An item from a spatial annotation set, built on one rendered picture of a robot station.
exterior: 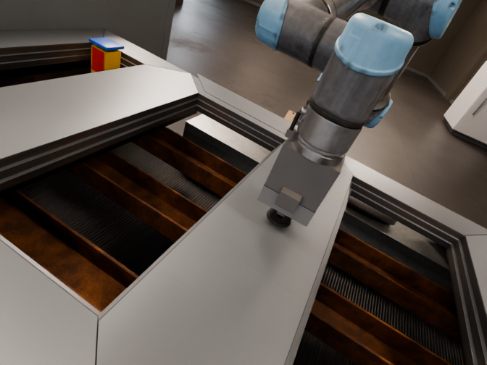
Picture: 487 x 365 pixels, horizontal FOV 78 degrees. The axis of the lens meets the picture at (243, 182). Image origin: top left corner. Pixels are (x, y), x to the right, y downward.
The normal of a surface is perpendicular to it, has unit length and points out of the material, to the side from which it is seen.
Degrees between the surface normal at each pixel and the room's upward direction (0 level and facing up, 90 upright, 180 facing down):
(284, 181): 90
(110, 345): 0
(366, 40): 88
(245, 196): 0
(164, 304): 0
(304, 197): 90
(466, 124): 90
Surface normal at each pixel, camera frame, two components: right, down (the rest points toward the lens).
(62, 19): 0.84, 0.50
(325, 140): -0.29, 0.51
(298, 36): -0.48, 0.41
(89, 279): 0.31, -0.76
